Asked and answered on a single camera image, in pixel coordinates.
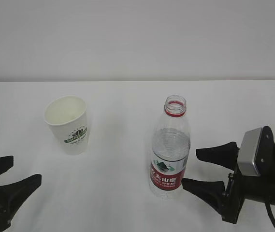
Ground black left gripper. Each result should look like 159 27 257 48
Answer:
0 156 42 232

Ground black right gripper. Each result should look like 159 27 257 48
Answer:
181 126 275 214

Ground clear Nongfu Spring water bottle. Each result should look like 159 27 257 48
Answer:
149 95 191 199

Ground white paper cup green logo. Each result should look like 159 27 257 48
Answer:
44 96 89 155

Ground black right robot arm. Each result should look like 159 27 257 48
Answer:
181 126 275 226

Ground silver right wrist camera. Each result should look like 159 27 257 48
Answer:
237 128 262 176

